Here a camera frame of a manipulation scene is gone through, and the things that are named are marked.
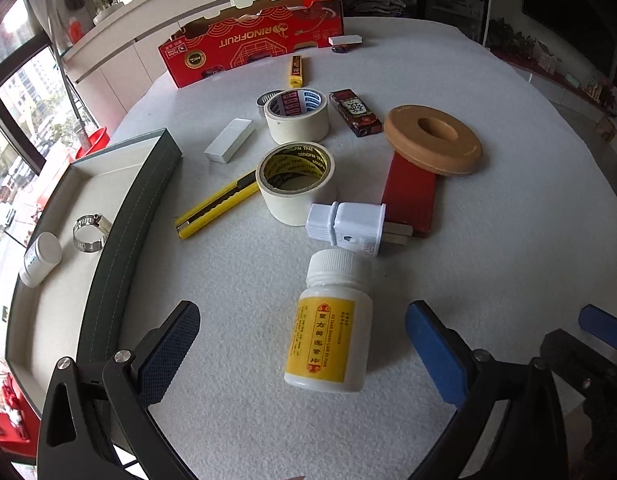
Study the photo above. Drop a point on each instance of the white plug adapter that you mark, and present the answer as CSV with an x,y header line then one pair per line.
x,y
356,225

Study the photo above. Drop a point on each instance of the dark red card pack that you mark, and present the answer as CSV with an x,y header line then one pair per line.
x,y
356,112

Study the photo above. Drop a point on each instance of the red cardboard box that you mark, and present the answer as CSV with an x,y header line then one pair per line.
x,y
248,45

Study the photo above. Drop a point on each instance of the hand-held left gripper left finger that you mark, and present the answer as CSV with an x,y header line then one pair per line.
x,y
168,352

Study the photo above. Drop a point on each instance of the masking tape roll yellow print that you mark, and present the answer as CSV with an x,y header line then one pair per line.
x,y
293,205

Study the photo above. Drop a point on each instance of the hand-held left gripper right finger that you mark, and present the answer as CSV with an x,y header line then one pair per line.
x,y
433,352

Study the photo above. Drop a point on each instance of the small yellow utility knife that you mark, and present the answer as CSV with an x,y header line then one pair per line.
x,y
297,71

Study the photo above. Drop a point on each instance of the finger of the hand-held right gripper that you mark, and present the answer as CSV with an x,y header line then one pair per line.
x,y
603,325

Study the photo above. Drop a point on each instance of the large yellow utility knife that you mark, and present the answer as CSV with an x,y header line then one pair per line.
x,y
208,207

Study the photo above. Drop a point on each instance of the large white block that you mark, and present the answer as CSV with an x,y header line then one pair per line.
x,y
228,141

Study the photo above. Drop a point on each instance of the potted plant in white pot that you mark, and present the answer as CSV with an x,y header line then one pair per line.
x,y
108,10

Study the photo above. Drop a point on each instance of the white ribbed-cap bottle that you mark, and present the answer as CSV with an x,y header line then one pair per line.
x,y
38,262

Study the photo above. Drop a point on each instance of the white cabinet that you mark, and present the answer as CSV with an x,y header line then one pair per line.
x,y
123,60

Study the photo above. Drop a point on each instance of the small white block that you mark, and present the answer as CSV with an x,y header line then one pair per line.
x,y
346,39

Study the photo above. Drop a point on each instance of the white medicine bottle yellow label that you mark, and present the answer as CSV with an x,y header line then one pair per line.
x,y
323,340

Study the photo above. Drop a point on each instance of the masking tape roll blue print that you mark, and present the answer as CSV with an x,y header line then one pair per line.
x,y
298,130

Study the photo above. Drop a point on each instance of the green-edged white tray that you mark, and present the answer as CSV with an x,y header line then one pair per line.
x,y
138,210

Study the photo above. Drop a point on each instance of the mop with metal pole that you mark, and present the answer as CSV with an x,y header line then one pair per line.
x,y
68,90

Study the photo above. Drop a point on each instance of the small dark lighter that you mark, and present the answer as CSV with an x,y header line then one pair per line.
x,y
344,49

